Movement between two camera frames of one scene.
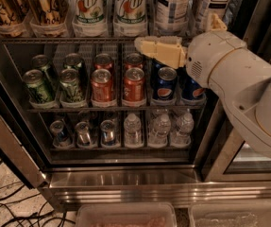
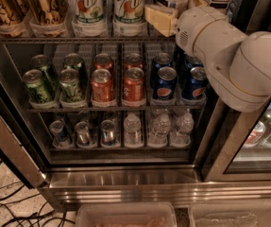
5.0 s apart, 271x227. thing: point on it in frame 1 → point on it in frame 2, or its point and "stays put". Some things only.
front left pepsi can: [164, 84] stays put
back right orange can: [133, 61] stays put
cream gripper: [211, 58] → [189, 28]
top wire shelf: [69, 41] stays put
